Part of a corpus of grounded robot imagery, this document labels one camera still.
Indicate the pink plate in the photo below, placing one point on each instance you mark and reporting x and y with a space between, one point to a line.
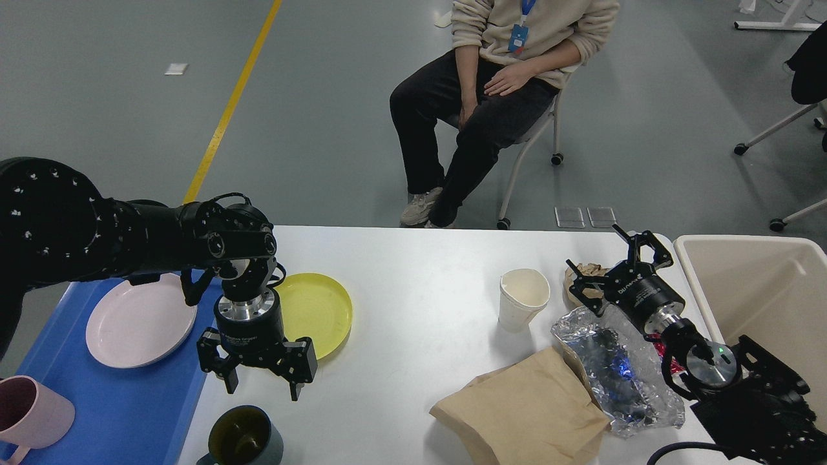
137 325

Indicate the brown paper bag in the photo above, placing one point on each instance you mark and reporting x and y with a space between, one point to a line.
534 412

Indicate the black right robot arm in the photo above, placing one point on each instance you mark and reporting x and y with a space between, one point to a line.
749 402

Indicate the yellow plastic plate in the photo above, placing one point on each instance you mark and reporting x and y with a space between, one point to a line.
317 306

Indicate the white desk frame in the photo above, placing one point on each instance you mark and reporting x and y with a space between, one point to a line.
784 16

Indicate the crumpled silver foil wrapper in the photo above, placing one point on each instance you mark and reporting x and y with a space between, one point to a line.
621 370

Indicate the red wrapper piece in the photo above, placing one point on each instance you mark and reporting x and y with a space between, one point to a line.
658 344

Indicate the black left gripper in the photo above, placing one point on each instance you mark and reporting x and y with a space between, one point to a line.
252 334

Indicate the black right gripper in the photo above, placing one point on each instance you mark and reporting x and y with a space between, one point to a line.
636 294

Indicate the white paper cup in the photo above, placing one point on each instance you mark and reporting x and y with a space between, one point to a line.
523 294

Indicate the seated person beige sweater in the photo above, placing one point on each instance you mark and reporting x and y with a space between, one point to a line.
508 61

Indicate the right side office chair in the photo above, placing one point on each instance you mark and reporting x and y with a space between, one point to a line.
808 66

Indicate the pink mug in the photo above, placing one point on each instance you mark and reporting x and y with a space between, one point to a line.
32 416

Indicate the beige plastic bin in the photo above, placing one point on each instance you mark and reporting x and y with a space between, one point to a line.
770 288

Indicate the dark teal mug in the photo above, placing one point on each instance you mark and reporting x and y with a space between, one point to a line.
244 435

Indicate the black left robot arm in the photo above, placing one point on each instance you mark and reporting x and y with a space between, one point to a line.
56 227

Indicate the blue plastic tray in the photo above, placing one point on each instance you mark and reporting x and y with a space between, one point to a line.
122 416

